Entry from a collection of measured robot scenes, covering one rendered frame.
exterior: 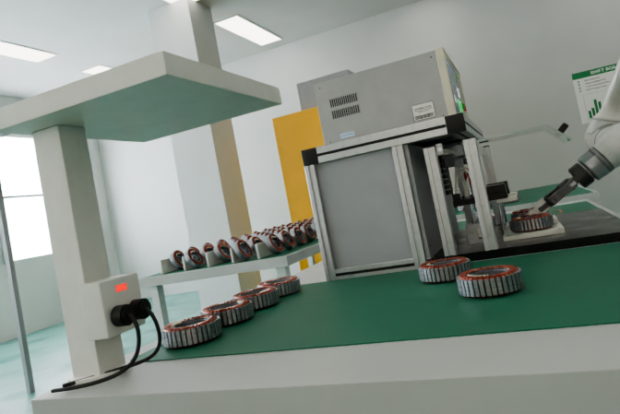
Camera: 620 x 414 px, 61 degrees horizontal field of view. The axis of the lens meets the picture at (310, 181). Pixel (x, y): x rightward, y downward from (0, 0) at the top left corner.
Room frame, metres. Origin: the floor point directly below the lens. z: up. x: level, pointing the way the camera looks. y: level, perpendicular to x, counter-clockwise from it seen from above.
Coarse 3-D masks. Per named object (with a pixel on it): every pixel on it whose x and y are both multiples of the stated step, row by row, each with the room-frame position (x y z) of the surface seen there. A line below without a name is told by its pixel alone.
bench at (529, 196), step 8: (552, 184) 4.48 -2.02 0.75; (520, 192) 4.26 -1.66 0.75; (528, 192) 4.04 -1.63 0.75; (536, 192) 3.82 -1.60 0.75; (544, 192) 3.62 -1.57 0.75; (576, 192) 3.03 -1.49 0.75; (584, 192) 2.91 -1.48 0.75; (592, 192) 2.80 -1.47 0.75; (520, 200) 3.24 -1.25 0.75; (528, 200) 3.11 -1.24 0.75; (536, 200) 2.98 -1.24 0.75; (560, 200) 2.85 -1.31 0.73; (568, 200) 2.83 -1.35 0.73; (576, 200) 2.82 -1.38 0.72; (592, 200) 2.79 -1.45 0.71; (600, 200) 2.78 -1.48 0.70; (456, 208) 3.68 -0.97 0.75; (512, 208) 2.94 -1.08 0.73; (520, 208) 2.92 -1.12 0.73; (456, 216) 3.05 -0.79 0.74; (464, 216) 3.03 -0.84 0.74
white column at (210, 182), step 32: (192, 0) 5.32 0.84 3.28; (160, 32) 5.37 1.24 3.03; (192, 32) 5.23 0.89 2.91; (224, 128) 5.48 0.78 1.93; (192, 160) 5.33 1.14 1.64; (224, 160) 5.36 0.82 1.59; (192, 192) 5.36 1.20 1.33; (224, 192) 5.26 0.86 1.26; (192, 224) 5.38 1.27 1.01; (224, 224) 5.24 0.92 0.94; (224, 288) 5.29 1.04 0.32
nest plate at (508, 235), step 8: (560, 224) 1.44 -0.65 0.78; (512, 232) 1.46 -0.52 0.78; (520, 232) 1.42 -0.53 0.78; (528, 232) 1.39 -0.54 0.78; (536, 232) 1.37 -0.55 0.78; (544, 232) 1.37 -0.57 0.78; (552, 232) 1.36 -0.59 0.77; (560, 232) 1.35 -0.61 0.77; (504, 240) 1.40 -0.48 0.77; (512, 240) 1.40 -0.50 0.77
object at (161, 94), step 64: (128, 64) 0.72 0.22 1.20; (192, 64) 0.76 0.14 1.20; (0, 128) 0.82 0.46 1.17; (64, 128) 0.86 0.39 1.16; (128, 128) 0.99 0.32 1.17; (192, 128) 1.11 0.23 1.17; (64, 192) 0.86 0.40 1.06; (64, 256) 0.87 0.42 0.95; (64, 320) 0.88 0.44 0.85; (128, 320) 0.83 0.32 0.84; (64, 384) 0.84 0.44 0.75
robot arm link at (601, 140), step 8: (608, 128) 1.58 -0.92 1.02; (616, 128) 1.54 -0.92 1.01; (600, 136) 1.59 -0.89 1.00; (608, 136) 1.55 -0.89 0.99; (616, 136) 1.53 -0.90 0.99; (600, 144) 1.56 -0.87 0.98; (608, 144) 1.54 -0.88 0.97; (616, 144) 1.52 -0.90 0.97; (600, 152) 1.55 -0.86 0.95; (608, 152) 1.54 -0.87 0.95; (616, 152) 1.53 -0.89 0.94; (608, 160) 1.54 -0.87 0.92; (616, 160) 1.54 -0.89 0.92
